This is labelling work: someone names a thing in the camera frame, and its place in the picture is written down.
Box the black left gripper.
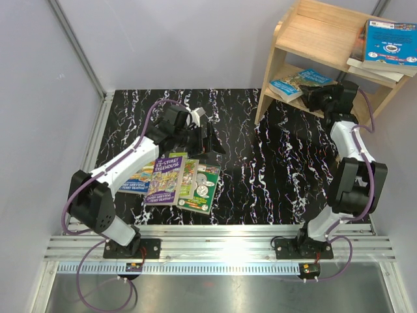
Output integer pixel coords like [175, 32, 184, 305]
[174, 122, 225, 160]

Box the blue 91-storey treehouse book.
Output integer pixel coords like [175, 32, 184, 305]
[119, 161, 155, 195]

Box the aluminium mounting rail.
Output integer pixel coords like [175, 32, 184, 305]
[44, 224, 395, 263]

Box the purple 52-storey treehouse book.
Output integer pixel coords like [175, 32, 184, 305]
[144, 156, 185, 206]

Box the dark tale of two cities book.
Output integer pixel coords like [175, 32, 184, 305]
[347, 26, 404, 83]

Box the green storey treehouse book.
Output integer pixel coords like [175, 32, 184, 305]
[169, 152, 199, 199]

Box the blue 26-storey treehouse book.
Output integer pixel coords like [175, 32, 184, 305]
[268, 68, 334, 102]

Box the slotted cable duct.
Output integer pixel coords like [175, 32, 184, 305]
[57, 261, 317, 276]

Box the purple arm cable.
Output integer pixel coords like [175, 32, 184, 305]
[321, 89, 379, 281]
[61, 99, 183, 309]

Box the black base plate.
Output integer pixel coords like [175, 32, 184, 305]
[272, 237, 334, 260]
[103, 238, 162, 260]

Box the wooden bookshelf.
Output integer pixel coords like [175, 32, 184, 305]
[253, 0, 417, 125]

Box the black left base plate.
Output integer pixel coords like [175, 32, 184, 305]
[103, 238, 162, 260]

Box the green paperback book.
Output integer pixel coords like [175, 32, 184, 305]
[177, 164, 221, 215]

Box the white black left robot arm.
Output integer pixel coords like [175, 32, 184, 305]
[61, 100, 225, 259]

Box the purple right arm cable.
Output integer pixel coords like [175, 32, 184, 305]
[321, 89, 379, 281]

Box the blue paperback book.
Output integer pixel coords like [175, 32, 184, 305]
[363, 19, 416, 77]

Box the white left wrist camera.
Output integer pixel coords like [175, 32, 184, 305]
[188, 107, 205, 127]

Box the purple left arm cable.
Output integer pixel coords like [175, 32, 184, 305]
[61, 99, 183, 309]

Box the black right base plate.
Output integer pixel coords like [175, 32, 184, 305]
[272, 237, 334, 260]

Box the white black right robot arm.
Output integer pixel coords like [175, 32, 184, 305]
[293, 81, 388, 259]

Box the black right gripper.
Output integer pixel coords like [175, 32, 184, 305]
[297, 85, 335, 113]

